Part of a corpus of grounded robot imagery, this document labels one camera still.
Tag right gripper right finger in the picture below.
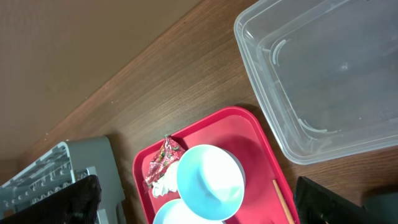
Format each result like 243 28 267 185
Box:
294 176 385 224

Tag wooden chopstick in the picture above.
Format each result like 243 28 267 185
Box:
272 179 295 224

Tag clear plastic bin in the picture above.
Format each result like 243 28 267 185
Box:
234 0 397 165

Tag white napkin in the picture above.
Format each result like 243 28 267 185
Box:
152 161 180 198

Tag large light blue plate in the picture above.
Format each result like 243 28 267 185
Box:
152 198 224 224

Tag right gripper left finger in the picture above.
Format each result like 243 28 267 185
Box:
1 175 101 224

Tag small light blue plate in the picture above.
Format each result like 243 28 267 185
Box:
177 144 246 221

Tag grey dishwasher rack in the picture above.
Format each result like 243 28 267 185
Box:
1 136 126 224

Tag red plastic tray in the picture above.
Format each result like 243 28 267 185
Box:
132 106 301 224

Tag red snack wrapper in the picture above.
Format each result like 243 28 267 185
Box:
144 136 186 188

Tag black waste tray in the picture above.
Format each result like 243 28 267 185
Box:
363 191 397 224

